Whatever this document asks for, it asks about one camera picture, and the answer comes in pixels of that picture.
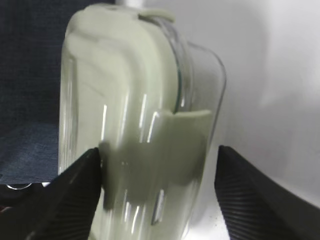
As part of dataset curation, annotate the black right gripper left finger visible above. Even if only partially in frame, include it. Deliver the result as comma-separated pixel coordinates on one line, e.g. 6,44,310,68
0,148,102,240

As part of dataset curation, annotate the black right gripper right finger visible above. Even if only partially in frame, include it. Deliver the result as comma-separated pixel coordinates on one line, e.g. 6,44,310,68
214,145,320,240

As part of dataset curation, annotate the glass container with green lid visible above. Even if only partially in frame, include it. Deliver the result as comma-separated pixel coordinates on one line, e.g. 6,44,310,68
58,3,227,240

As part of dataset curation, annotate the dark blue fabric bag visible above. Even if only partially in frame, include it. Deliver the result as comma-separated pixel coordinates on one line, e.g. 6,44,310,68
0,0,87,185

